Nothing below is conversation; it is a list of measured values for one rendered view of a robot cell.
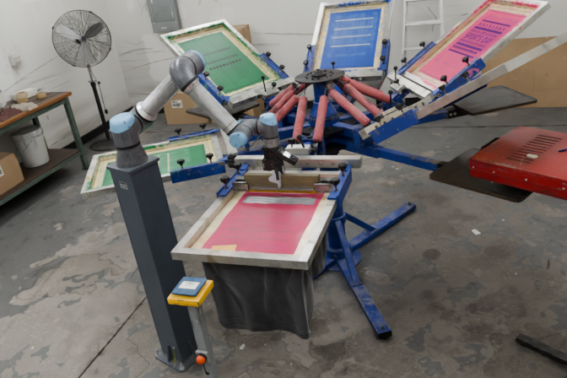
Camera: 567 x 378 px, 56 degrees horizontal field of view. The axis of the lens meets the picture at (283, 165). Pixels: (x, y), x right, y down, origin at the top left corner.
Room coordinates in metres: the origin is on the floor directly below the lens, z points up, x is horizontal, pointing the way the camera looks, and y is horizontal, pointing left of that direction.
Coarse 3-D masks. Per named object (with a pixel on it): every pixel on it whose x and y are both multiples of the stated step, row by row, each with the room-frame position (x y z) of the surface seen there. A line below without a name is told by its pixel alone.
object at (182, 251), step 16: (320, 176) 2.42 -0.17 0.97; (336, 176) 2.39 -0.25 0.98; (208, 208) 2.22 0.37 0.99; (208, 224) 2.12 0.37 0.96; (320, 224) 1.92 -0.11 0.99; (192, 240) 1.98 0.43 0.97; (320, 240) 1.84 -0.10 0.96; (176, 256) 1.87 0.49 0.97; (192, 256) 1.84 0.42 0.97; (208, 256) 1.82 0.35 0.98; (224, 256) 1.79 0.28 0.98; (240, 256) 1.77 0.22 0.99; (256, 256) 1.75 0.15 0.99; (272, 256) 1.74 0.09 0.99; (288, 256) 1.72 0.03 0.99; (304, 256) 1.70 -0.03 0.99
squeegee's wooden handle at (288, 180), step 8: (248, 176) 2.38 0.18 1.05; (256, 176) 2.36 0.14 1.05; (264, 176) 2.35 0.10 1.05; (288, 176) 2.30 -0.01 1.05; (296, 176) 2.29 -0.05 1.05; (304, 176) 2.28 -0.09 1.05; (312, 176) 2.26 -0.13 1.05; (248, 184) 2.38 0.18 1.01; (256, 184) 2.37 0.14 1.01; (264, 184) 2.35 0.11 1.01; (272, 184) 2.34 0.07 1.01; (288, 184) 2.31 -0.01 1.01; (296, 184) 2.29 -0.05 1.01; (304, 184) 2.28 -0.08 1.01; (312, 184) 2.26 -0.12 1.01
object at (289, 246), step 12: (288, 192) 2.33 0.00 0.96; (276, 204) 2.23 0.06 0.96; (288, 204) 2.21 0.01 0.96; (300, 204) 2.19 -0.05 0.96; (300, 216) 2.08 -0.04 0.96; (312, 216) 2.06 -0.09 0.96; (300, 228) 1.98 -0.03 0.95; (252, 240) 1.93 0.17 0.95; (264, 240) 1.92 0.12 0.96; (288, 240) 1.89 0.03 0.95; (264, 252) 1.83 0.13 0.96; (276, 252) 1.82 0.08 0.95; (288, 252) 1.80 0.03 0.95
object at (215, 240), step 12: (252, 192) 2.39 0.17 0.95; (264, 192) 2.37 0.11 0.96; (276, 192) 2.35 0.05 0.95; (240, 204) 2.28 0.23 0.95; (252, 204) 2.26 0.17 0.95; (264, 204) 2.24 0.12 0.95; (228, 216) 2.18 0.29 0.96; (216, 240) 1.98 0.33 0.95; (228, 240) 1.96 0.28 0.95; (240, 240) 1.95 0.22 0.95
